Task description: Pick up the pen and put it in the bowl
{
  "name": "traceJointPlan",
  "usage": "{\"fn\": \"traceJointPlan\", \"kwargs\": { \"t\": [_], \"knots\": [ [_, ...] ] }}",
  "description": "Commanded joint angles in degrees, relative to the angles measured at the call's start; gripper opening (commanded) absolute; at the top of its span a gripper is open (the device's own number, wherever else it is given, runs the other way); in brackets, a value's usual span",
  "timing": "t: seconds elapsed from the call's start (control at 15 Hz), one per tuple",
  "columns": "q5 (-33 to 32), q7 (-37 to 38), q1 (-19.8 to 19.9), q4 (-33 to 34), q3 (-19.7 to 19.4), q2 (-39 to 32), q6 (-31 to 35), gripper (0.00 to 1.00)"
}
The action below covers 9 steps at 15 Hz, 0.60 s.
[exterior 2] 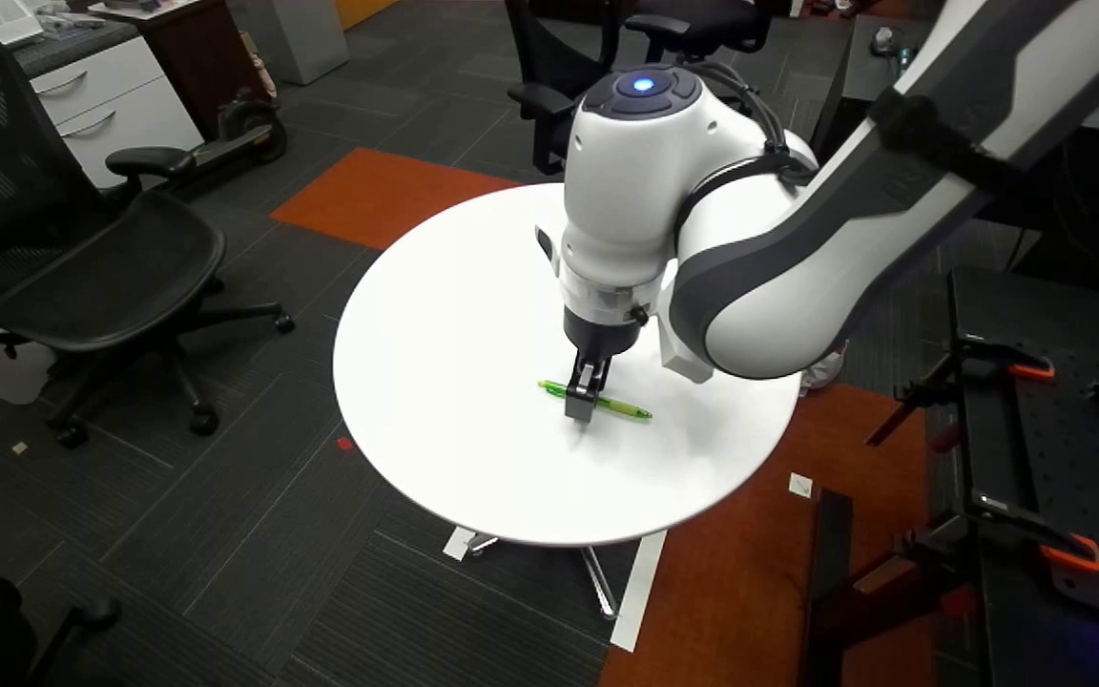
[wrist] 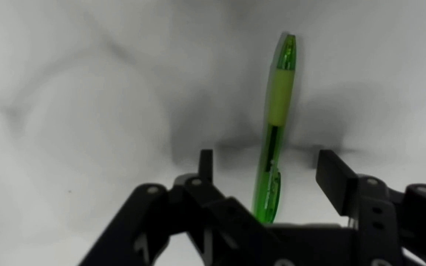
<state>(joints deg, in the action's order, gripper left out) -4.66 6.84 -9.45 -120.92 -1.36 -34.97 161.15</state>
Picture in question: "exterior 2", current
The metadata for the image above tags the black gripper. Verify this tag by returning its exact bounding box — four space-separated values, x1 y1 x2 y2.
563 310 646 422

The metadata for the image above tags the green pen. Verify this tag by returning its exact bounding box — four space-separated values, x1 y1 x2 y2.
539 380 652 422

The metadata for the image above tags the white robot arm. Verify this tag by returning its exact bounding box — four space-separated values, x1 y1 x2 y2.
554 0 1099 422

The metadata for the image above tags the round white table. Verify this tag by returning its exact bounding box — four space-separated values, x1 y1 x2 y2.
329 181 806 655

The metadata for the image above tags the white plastic bag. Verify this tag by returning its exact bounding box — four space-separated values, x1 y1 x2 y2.
801 352 848 393

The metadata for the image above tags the far black office chair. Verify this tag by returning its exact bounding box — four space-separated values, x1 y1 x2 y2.
625 0 770 98

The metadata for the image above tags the black side table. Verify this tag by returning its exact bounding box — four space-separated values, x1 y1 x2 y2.
806 275 1099 687

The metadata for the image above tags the white drawer cabinet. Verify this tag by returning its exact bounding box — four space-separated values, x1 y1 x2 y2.
15 14 202 188

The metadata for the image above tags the black mesh office chair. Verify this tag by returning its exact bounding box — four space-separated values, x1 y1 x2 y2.
0 46 293 445

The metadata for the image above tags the orange-handled clamp upper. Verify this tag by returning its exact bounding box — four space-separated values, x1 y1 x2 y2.
871 331 1057 445

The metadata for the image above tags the orange-handled clamp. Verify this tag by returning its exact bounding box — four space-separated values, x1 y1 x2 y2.
896 492 1099 578
871 331 1057 445

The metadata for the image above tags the orange-handled clamp lower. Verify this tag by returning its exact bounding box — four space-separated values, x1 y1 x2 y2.
896 492 1099 578

